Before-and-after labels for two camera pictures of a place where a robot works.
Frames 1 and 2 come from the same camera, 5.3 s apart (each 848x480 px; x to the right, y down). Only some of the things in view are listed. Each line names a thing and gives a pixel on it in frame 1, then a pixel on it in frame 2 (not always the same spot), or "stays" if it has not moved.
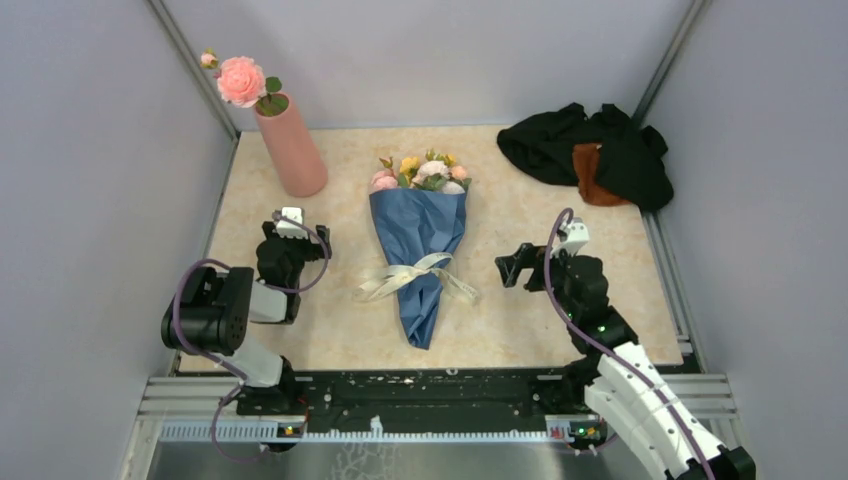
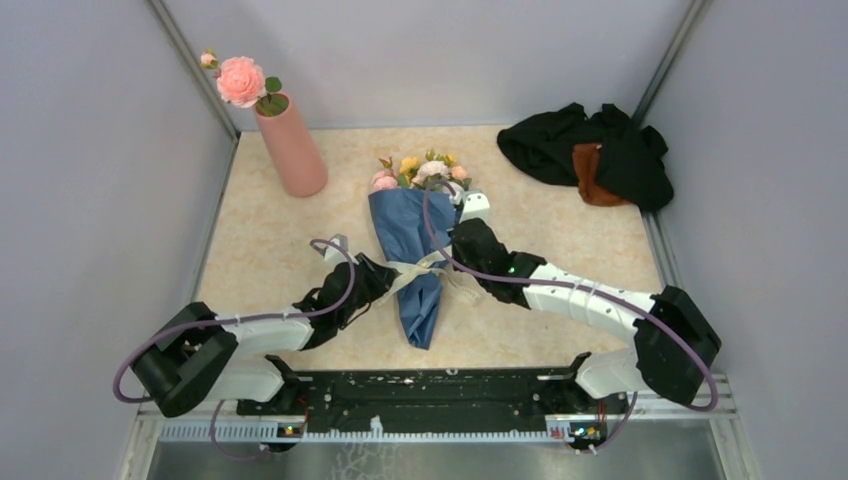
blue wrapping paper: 422,224 stays
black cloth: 629,154 stays
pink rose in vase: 242,83 stays
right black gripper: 527,256 to 455,252
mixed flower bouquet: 435,173 stays
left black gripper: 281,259 to 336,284
